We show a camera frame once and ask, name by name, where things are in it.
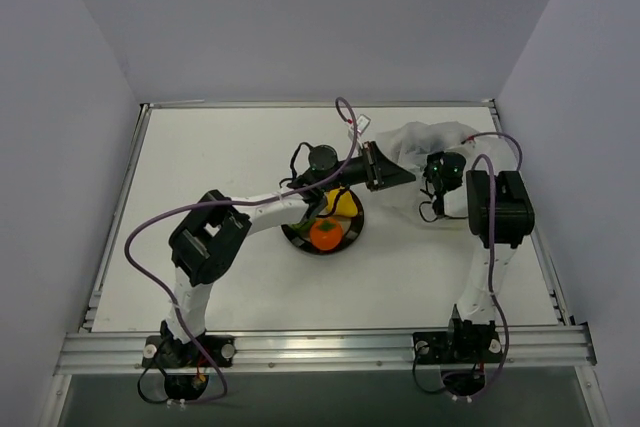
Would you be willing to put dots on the black rimmed round plate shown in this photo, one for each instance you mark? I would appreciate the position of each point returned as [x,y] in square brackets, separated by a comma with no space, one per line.
[352,227]

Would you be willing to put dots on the aluminium front frame rail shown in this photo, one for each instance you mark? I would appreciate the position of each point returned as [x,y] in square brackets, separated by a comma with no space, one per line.
[321,351]

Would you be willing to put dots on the green fake watermelon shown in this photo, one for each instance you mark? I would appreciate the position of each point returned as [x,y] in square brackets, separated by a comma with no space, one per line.
[303,227]

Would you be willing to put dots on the clear plastic bag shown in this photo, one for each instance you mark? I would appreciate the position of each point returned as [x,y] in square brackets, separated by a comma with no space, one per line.
[430,147]

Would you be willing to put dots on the orange fake persimmon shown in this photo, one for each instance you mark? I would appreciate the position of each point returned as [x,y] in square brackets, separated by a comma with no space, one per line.
[326,234]

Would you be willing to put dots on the yellow fake pear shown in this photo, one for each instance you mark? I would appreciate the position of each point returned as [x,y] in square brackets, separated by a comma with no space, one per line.
[341,202]

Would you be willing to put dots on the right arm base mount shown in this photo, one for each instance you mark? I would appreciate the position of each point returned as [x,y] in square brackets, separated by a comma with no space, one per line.
[448,347]

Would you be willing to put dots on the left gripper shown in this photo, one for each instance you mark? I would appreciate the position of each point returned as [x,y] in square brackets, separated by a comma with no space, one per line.
[373,166]

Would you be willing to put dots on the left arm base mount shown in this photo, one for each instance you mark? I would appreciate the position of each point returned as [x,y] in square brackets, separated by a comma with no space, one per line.
[169,353]

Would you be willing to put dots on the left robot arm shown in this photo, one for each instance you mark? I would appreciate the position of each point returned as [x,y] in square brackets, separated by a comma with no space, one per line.
[207,240]

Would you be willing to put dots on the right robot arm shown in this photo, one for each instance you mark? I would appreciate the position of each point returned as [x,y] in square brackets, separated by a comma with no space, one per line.
[500,216]

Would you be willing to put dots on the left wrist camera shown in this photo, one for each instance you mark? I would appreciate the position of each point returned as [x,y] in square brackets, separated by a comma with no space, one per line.
[356,127]

